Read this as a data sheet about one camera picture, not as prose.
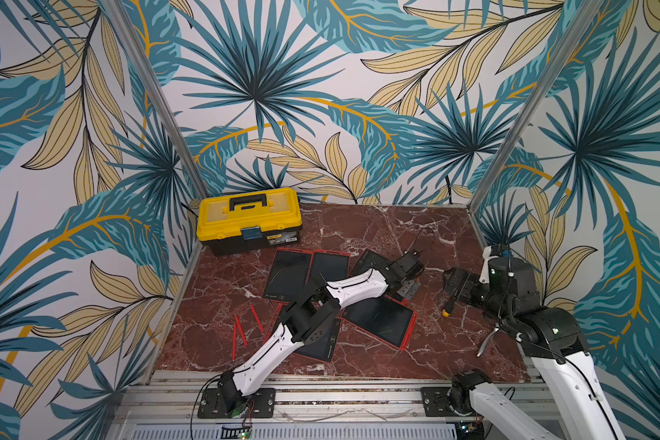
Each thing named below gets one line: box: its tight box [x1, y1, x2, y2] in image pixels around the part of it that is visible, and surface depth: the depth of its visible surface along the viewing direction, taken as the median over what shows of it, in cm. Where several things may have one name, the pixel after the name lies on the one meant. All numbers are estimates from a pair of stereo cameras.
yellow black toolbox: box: [196, 187, 303, 256], surface depth 97 cm
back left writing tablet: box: [306, 249, 351, 285], surface depth 103 cm
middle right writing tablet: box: [335, 295, 418, 352], surface depth 90 cm
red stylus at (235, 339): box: [231, 322, 238, 362], surface depth 85 cm
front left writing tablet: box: [294, 308, 342, 363], surface depth 84 cm
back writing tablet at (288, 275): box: [262, 250, 313, 303], surface depth 103 cm
